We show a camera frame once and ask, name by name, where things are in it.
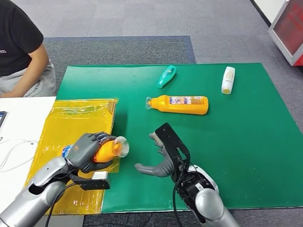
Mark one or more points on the yellow plastic film sheet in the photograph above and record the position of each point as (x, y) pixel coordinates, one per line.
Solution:
(71, 119)

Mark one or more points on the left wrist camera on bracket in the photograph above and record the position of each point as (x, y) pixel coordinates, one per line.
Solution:
(94, 185)

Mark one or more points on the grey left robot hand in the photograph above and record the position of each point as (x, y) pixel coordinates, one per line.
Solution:
(82, 153)

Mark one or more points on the green table mat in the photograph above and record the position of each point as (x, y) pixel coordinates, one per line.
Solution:
(236, 150)

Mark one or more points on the person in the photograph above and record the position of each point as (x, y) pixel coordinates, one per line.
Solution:
(17, 37)

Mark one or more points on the dark smartphone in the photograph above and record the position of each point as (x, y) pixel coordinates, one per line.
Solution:
(2, 118)

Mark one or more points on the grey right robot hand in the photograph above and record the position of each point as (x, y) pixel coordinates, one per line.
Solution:
(161, 170)

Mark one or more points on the red cabinet with white frame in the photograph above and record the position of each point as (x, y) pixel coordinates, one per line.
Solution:
(289, 28)

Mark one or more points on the orange bottle with clear cap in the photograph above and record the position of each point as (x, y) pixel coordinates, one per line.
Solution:
(106, 152)
(201, 108)

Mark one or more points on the white plastic bottle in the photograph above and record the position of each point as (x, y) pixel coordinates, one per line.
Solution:
(227, 81)

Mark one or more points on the teal plastic bottle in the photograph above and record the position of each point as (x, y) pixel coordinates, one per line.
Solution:
(166, 77)

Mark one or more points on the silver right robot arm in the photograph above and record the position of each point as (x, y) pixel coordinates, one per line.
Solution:
(208, 206)

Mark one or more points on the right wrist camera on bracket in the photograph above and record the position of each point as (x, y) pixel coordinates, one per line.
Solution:
(170, 141)

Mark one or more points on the white table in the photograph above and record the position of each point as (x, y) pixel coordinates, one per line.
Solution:
(21, 125)

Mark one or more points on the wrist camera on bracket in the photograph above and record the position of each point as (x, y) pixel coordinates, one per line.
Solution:
(94, 185)
(170, 141)

